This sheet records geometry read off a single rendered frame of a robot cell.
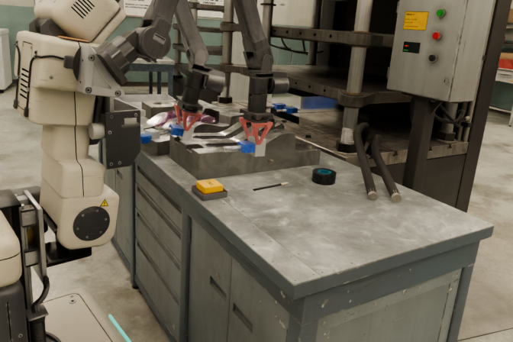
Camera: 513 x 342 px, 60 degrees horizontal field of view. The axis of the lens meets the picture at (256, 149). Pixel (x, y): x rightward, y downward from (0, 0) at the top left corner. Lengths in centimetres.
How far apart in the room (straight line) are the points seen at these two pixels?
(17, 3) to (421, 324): 798
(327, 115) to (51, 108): 152
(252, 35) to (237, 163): 44
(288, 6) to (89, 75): 836
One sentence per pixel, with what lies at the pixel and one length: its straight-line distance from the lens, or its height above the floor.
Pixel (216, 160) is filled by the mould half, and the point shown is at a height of 86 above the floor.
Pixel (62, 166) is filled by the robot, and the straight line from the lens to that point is 130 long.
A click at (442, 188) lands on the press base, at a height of 55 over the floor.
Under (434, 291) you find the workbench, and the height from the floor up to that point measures 62.
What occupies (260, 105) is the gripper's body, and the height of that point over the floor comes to 106.
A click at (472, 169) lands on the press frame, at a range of 266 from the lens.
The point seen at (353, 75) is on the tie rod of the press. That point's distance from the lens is 192.
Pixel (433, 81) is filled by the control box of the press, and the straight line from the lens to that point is 181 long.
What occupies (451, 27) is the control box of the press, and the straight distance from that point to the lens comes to 179.
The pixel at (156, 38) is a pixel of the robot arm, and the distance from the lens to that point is 114.
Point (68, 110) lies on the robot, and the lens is 128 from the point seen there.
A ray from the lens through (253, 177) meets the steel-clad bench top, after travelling 151.
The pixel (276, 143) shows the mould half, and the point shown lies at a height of 90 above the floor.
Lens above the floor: 130
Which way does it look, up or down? 16 degrees down
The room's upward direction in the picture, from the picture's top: 4 degrees clockwise
